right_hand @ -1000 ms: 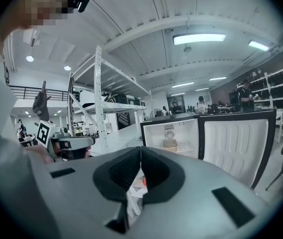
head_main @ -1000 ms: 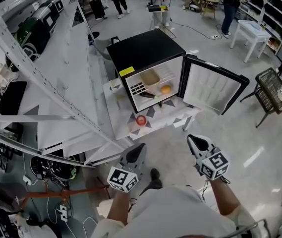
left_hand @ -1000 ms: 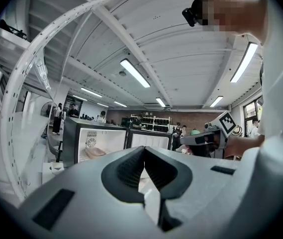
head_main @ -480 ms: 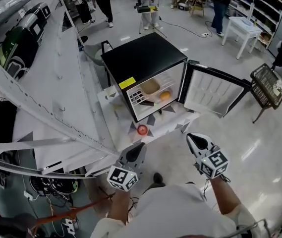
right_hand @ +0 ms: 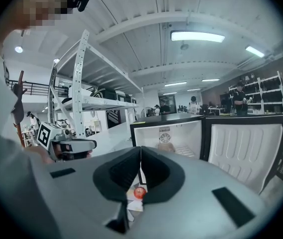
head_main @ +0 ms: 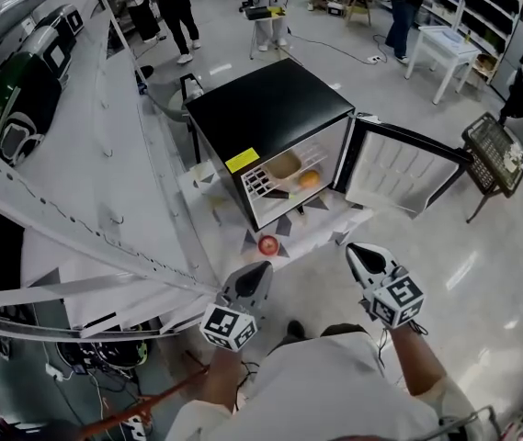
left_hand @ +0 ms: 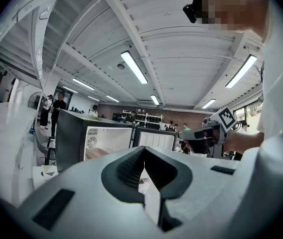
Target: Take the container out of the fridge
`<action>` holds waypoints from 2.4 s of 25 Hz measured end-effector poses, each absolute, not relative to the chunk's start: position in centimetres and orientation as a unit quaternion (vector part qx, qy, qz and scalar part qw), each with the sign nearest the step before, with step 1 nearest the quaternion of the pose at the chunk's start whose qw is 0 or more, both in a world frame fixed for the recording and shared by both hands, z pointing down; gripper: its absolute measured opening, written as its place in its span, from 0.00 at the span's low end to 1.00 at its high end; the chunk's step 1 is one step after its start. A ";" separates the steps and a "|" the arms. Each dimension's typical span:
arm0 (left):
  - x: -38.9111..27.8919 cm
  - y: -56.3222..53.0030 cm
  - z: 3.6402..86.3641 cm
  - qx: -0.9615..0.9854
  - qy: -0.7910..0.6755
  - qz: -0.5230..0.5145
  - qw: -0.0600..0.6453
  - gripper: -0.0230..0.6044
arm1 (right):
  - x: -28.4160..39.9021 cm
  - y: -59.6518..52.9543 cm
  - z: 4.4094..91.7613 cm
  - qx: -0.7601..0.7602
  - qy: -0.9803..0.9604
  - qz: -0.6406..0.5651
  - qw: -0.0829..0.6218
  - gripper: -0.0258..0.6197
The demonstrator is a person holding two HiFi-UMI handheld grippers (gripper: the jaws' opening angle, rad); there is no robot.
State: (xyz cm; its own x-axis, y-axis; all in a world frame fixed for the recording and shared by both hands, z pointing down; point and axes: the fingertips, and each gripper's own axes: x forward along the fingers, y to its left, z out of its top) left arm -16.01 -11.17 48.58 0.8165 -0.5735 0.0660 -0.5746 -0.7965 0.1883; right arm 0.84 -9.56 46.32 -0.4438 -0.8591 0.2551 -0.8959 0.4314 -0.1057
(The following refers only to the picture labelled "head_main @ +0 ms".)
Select beige tray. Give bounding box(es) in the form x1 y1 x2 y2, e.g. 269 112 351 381
263 152 302 181

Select person's right forearm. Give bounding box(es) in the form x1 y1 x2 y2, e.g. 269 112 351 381
387 323 449 400

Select white table with triangle pattern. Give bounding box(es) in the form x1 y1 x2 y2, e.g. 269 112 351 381
176 158 375 266

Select black green glossy case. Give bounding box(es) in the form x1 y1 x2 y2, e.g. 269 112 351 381
0 51 63 168

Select person's right black shoe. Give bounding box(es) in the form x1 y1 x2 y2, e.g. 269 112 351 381
323 322 366 335

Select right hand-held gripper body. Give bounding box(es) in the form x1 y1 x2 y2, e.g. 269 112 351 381
359 266 426 329

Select white metal shelving rack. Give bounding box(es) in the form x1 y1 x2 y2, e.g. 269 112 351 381
0 0 226 340

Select orange fruit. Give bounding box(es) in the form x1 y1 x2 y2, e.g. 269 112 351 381
298 170 323 190

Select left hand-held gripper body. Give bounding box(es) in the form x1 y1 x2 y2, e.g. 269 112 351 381
199 295 263 352

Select white side table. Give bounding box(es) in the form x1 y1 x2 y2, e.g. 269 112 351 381
404 24 483 106

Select white wall shelving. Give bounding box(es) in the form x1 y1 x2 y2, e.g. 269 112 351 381
426 0 523 85

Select black floor cable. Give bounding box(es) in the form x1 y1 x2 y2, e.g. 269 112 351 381
286 25 389 63

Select black mini fridge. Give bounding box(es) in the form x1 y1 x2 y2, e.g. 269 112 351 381
183 57 473 232

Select small folding table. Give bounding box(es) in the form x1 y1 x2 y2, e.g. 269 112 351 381
244 5 290 60

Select white flowers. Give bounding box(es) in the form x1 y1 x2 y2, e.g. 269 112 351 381
506 142 523 170

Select person's white shirt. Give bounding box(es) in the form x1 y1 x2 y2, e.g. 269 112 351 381
164 323 487 441

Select black silver glossy case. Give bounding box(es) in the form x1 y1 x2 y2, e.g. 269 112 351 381
25 3 85 85

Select red apple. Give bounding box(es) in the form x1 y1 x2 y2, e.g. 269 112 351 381
257 234 280 257

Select black flat box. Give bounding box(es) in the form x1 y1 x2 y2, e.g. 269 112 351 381
244 6 287 20

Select orange metal stand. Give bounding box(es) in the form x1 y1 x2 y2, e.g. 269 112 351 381
79 367 210 438

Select person's left forearm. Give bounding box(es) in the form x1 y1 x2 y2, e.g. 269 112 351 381
203 346 249 415

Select white wire fridge shelf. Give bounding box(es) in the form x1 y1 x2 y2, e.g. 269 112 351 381
241 138 336 199

